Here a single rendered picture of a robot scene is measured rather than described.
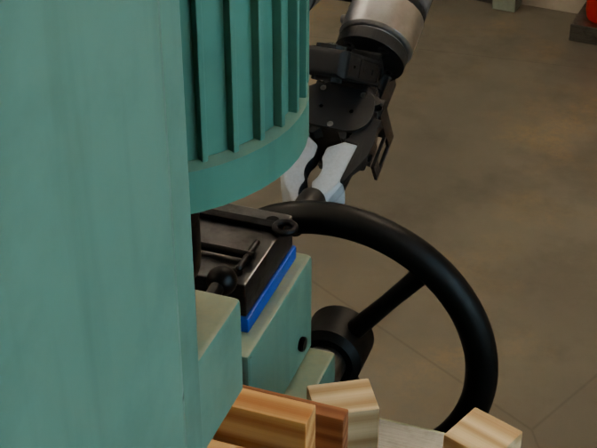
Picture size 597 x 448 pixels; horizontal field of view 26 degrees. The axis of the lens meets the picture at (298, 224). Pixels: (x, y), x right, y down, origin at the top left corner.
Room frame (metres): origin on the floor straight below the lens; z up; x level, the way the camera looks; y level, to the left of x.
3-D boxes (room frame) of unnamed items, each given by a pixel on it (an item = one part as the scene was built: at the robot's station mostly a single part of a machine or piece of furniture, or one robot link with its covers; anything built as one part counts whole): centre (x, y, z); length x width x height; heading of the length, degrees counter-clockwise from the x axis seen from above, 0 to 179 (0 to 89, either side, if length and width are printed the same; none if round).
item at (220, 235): (0.79, 0.08, 0.99); 0.13 x 0.11 x 0.06; 70
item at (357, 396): (0.68, -0.03, 0.92); 0.04 x 0.03 x 0.04; 101
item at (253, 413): (0.65, 0.08, 0.94); 0.18 x 0.02 x 0.07; 70
